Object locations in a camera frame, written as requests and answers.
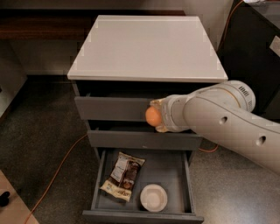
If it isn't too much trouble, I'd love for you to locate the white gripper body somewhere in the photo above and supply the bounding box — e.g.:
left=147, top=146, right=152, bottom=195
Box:
left=160, top=94, right=192, bottom=132

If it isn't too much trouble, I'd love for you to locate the orange fruit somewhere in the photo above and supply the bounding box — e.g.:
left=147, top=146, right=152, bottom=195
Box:
left=145, top=106, right=162, bottom=127

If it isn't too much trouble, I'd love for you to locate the grey bottom drawer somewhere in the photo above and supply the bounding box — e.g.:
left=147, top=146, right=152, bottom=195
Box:
left=82, top=149, right=204, bottom=224

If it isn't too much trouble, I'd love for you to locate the grey drawer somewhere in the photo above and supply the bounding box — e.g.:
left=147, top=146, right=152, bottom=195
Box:
left=82, top=149, right=204, bottom=224
left=73, top=88, right=219, bottom=123
left=87, top=121, right=202, bottom=151

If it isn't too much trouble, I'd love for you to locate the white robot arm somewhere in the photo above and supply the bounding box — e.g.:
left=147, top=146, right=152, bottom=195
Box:
left=150, top=80, right=280, bottom=174

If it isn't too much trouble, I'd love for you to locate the grey drawer cabinet white top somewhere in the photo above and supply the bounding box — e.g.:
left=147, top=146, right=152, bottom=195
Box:
left=66, top=15, right=229, bottom=165

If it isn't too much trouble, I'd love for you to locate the grey middle drawer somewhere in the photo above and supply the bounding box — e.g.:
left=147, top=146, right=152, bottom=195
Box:
left=87, top=121, right=202, bottom=151

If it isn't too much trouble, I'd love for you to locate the grey top drawer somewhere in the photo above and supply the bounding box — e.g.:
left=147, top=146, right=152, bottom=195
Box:
left=73, top=88, right=219, bottom=123

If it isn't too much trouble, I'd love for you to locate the brown snack bag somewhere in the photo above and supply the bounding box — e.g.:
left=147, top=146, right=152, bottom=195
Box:
left=100, top=152, right=145, bottom=202

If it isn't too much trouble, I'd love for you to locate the white bowl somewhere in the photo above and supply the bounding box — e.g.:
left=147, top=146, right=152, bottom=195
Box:
left=140, top=184, right=168, bottom=213

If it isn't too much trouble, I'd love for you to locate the black cabinet on right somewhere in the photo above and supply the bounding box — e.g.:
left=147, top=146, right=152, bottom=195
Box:
left=217, top=0, right=280, bottom=120

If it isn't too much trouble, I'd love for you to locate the dark wooden shelf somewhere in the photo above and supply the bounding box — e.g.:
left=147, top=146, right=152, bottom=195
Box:
left=0, top=9, right=185, bottom=40

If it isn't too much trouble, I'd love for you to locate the light wooden board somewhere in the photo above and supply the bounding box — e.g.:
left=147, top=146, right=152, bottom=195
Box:
left=0, top=171, right=39, bottom=224

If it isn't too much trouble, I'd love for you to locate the black knob on wood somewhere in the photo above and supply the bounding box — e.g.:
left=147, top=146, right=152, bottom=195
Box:
left=0, top=192, right=10, bottom=207

